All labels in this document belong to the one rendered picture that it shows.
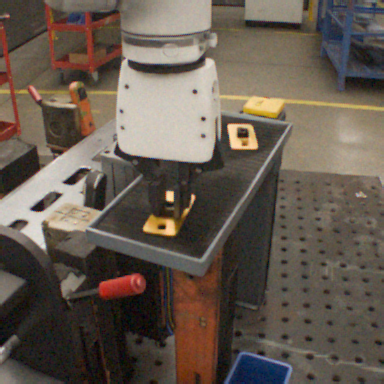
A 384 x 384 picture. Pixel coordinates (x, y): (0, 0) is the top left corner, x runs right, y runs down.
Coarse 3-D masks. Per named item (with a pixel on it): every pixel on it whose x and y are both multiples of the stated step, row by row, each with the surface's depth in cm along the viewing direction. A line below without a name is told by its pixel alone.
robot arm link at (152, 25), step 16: (128, 0) 38; (144, 0) 38; (160, 0) 38; (176, 0) 39; (192, 0) 39; (208, 0) 41; (128, 16) 40; (144, 16) 40; (160, 16) 39; (176, 16) 39; (192, 16) 40; (208, 16) 42; (128, 32) 41; (144, 32) 40; (160, 32) 40; (176, 32) 40; (192, 32) 41
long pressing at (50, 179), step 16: (112, 128) 114; (80, 144) 107; (96, 144) 106; (64, 160) 100; (80, 160) 100; (48, 176) 94; (64, 176) 94; (16, 192) 89; (32, 192) 89; (48, 192) 89; (64, 192) 89; (80, 192) 89; (0, 208) 85; (16, 208) 85; (48, 208) 85; (32, 224) 80
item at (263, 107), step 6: (252, 102) 84; (258, 102) 84; (264, 102) 84; (270, 102) 84; (276, 102) 84; (282, 102) 85; (246, 108) 82; (252, 108) 82; (258, 108) 82; (264, 108) 82; (270, 108) 82; (276, 108) 82; (282, 108) 84; (258, 114) 82; (264, 114) 82; (270, 114) 81; (276, 114) 81
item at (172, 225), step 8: (168, 192) 58; (168, 200) 55; (192, 200) 57; (168, 208) 54; (152, 216) 54; (160, 216) 54; (168, 216) 54; (184, 216) 54; (152, 224) 53; (160, 224) 53; (168, 224) 53; (176, 224) 53; (152, 232) 51; (160, 232) 51; (168, 232) 51; (176, 232) 51
